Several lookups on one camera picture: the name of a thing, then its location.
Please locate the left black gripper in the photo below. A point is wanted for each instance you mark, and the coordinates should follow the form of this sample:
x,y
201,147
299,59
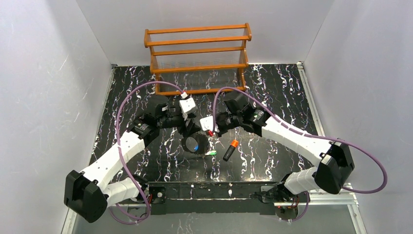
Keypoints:
x,y
186,125

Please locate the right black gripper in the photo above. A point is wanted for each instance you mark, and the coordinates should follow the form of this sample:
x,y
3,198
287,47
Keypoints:
x,y
218,122

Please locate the green key tag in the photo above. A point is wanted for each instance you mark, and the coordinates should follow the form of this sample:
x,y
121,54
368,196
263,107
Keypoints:
x,y
211,153

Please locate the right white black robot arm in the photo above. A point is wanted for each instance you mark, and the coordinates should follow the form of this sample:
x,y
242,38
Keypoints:
x,y
332,162

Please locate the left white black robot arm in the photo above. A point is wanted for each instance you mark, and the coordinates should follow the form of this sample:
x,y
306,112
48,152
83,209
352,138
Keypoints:
x,y
89,192

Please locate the orange capped black marker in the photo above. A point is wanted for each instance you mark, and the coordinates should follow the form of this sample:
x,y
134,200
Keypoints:
x,y
230,150

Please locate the orange wooden shelf rack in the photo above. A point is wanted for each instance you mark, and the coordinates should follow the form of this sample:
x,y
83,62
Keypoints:
x,y
198,49

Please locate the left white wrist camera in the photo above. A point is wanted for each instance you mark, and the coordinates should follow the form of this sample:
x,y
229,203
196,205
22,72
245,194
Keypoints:
x,y
187,105

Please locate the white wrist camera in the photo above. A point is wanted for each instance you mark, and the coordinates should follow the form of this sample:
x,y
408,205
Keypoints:
x,y
187,105
207,125

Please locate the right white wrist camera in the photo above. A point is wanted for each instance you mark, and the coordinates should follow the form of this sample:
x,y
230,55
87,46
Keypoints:
x,y
207,125

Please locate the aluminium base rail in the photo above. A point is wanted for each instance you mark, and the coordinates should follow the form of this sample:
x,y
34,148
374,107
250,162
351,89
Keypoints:
x,y
326,214

